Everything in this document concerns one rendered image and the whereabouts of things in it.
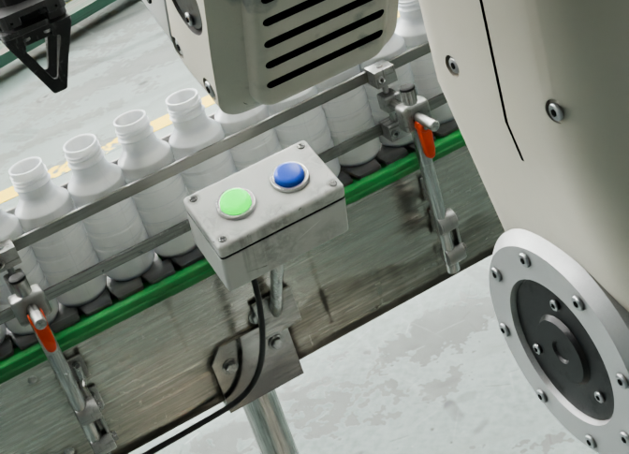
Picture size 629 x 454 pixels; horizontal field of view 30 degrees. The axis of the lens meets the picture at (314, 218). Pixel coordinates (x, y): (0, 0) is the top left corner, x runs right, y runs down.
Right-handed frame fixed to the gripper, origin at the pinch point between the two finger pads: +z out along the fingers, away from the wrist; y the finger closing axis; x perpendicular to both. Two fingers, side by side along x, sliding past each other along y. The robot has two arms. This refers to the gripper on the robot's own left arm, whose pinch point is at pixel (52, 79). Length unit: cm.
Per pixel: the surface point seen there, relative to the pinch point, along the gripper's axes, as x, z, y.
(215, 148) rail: 12.6, 13.4, 2.8
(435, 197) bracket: 32.7, 27.1, 10.1
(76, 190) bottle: -2.4, 11.9, 0.5
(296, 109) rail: 22.6, 13.4, 2.8
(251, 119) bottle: 17.7, 12.6, 1.7
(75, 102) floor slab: 46, 123, -313
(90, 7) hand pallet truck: 79, 113, -384
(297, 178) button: 15.5, 12.9, 17.6
